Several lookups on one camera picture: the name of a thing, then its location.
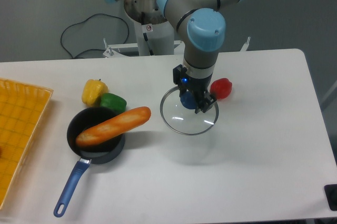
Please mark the yellow toy bell pepper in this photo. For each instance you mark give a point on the yellow toy bell pepper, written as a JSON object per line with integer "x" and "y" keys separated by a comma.
{"x": 93, "y": 91}

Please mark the dark pot blue handle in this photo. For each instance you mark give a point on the dark pot blue handle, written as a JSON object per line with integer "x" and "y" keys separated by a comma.
{"x": 100, "y": 154}

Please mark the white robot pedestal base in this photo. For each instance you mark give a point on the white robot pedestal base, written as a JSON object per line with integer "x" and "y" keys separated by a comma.
{"x": 154, "y": 34}

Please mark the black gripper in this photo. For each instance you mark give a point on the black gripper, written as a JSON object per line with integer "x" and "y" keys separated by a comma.
{"x": 197, "y": 85}

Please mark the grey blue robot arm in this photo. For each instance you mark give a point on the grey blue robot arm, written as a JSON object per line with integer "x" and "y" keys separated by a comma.
{"x": 201, "y": 27}

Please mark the yellow plastic basket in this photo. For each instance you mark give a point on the yellow plastic basket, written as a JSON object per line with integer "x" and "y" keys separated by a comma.
{"x": 22, "y": 108}

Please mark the toy baguette bread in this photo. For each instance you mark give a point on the toy baguette bread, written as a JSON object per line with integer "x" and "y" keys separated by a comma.
{"x": 113, "y": 127}

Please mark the green toy bell pepper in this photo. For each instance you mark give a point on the green toy bell pepper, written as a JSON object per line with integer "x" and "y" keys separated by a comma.
{"x": 113, "y": 102}

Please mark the black device at table edge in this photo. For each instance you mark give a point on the black device at table edge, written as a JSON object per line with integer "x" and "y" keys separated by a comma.
{"x": 331, "y": 195}

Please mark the glass pot lid blue knob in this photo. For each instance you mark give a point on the glass pot lid blue knob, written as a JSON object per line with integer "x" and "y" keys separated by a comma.
{"x": 180, "y": 116}

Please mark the red toy bell pepper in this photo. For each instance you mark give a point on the red toy bell pepper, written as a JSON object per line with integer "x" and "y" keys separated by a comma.
{"x": 221, "y": 88}

